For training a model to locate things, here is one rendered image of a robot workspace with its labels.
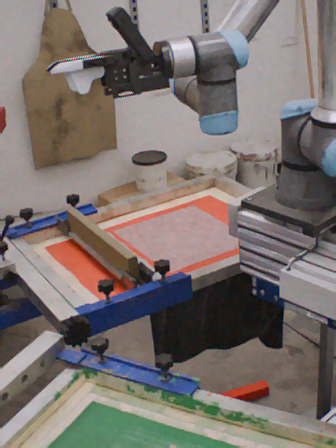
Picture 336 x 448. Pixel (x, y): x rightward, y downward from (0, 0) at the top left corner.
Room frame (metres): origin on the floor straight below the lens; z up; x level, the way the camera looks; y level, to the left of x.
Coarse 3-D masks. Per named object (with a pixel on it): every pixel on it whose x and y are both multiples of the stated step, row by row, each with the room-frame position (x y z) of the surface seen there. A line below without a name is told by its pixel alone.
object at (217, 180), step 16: (208, 176) 2.38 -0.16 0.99; (224, 176) 2.37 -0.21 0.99; (160, 192) 2.28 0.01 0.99; (176, 192) 2.29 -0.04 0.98; (192, 192) 2.32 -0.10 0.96; (240, 192) 2.23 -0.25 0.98; (96, 208) 2.19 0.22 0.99; (112, 208) 2.18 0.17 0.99; (128, 208) 2.21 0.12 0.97; (144, 208) 2.23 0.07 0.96; (16, 240) 2.00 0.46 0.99; (32, 240) 2.04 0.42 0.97; (32, 256) 1.89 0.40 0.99; (48, 272) 1.78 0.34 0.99; (192, 272) 1.71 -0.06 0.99; (208, 272) 1.71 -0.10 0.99; (224, 272) 1.73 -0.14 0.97; (240, 272) 1.75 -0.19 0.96; (64, 288) 1.69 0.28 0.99; (192, 288) 1.68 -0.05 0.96; (80, 304) 1.60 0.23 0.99
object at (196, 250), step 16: (224, 224) 2.06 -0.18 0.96; (176, 240) 1.98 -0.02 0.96; (192, 240) 1.97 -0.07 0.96; (208, 240) 1.96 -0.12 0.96; (224, 240) 1.95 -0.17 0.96; (144, 256) 1.90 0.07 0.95; (160, 256) 1.89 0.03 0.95; (176, 256) 1.88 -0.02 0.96; (192, 256) 1.87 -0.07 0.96; (208, 256) 1.86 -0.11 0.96; (224, 256) 1.85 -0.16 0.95; (80, 272) 1.83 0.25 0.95; (96, 272) 1.82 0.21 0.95; (176, 272) 1.79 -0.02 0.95; (96, 288) 1.73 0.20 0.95
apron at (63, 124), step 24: (48, 0) 3.92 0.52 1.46; (48, 24) 3.91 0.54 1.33; (72, 24) 3.99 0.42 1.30; (48, 48) 3.90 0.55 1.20; (72, 48) 3.96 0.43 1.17; (48, 72) 3.89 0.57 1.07; (24, 96) 3.82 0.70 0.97; (48, 96) 3.87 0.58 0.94; (72, 96) 3.95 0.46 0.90; (96, 96) 4.03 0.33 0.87; (48, 120) 3.85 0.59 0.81; (72, 120) 3.95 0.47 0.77; (96, 120) 4.02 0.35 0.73; (48, 144) 3.85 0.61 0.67; (72, 144) 3.94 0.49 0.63; (96, 144) 3.99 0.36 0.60
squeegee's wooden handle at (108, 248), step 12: (72, 216) 2.00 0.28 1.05; (84, 216) 1.98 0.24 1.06; (72, 228) 2.02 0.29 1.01; (84, 228) 1.93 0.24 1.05; (96, 228) 1.89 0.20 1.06; (84, 240) 1.94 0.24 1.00; (96, 240) 1.86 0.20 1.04; (108, 240) 1.81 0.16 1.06; (96, 252) 1.87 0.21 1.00; (108, 252) 1.79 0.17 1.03; (120, 252) 1.73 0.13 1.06; (120, 264) 1.73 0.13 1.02; (132, 264) 1.70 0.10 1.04; (132, 276) 1.69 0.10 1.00
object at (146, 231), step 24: (144, 216) 2.17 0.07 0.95; (168, 216) 2.16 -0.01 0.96; (192, 216) 2.14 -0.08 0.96; (216, 216) 2.12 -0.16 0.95; (72, 240) 2.04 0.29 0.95; (120, 240) 2.01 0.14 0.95; (144, 240) 2.00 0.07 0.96; (168, 240) 1.99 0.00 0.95; (72, 264) 1.88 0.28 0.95; (96, 264) 1.87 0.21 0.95
